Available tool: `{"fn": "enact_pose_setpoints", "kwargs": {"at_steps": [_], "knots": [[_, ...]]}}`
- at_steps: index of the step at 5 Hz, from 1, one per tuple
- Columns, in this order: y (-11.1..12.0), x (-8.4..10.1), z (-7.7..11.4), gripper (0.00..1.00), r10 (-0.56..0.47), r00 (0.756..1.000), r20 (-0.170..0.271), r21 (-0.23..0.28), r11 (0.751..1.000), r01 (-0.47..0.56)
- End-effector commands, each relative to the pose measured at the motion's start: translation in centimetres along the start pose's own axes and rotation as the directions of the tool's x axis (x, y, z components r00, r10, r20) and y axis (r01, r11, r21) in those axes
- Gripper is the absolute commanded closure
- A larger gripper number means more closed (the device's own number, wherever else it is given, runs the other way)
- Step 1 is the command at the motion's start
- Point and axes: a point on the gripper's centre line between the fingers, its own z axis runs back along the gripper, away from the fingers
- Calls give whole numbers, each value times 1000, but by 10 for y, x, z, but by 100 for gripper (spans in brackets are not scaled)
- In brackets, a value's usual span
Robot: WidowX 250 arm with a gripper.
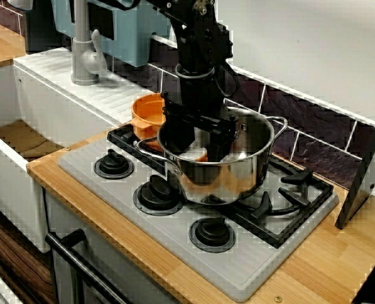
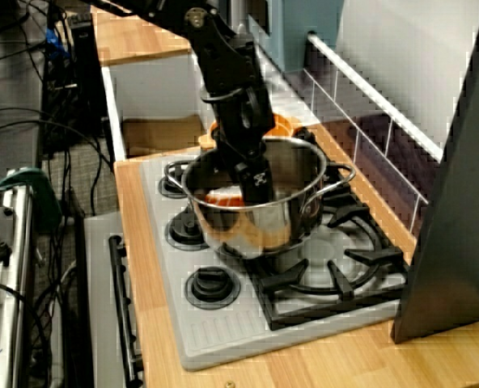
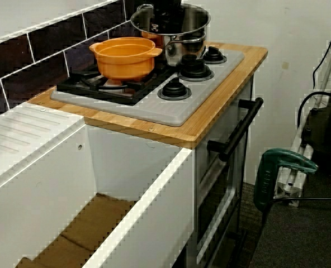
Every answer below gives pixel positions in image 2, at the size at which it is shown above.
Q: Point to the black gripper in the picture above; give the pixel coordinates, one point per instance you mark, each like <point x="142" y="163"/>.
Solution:
<point x="243" y="121"/>

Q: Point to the toy salmon sushi piece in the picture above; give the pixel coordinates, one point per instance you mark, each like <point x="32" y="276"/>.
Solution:
<point x="223" y="199"/>

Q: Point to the stainless steel pot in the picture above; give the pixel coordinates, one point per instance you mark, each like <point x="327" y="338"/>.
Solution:
<point x="264" y="234"/>

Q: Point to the orange plastic toy pot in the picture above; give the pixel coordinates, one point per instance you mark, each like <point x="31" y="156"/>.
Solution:
<point x="284" y="125"/>

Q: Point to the black stove knob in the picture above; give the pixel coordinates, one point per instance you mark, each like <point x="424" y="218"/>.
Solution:
<point x="168" y="189"/>
<point x="212" y="289"/>
<point x="183" y="234"/>

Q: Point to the black burner grate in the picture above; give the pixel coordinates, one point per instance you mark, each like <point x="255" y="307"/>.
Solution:
<point x="369" y="254"/>

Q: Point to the white toy sink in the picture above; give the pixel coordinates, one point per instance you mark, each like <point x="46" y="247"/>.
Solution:
<point x="150" y="93"/>

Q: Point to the dark tile backsplash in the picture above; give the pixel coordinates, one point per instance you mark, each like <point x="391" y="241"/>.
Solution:
<point x="385" y="133"/>

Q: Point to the grey stove top plate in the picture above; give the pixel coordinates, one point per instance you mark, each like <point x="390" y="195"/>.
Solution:
<point x="223" y="335"/>

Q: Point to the teal box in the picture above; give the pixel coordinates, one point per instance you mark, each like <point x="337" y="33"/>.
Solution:
<point x="304" y="24"/>

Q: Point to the grey toy faucet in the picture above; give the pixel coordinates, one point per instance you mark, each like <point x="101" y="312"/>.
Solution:
<point x="237" y="12"/>

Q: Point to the narrow wooden counter slab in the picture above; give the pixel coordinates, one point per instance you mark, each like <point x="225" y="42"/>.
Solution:
<point x="142" y="44"/>

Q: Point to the white toy oven cabinet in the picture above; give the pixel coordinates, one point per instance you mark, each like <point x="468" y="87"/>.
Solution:
<point x="98" y="283"/>

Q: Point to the wooden kitchen countertop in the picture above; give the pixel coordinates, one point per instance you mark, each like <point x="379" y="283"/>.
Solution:
<point x="344" y="363"/>

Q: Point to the dark grey slanted panel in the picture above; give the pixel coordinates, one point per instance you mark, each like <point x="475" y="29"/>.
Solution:
<point x="458" y="242"/>

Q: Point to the green clamp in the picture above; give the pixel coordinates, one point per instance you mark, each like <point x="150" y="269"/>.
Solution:
<point x="41" y="190"/>

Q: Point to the aluminium frame rail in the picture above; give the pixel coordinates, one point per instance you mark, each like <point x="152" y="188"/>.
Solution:
<point x="17" y="262"/>

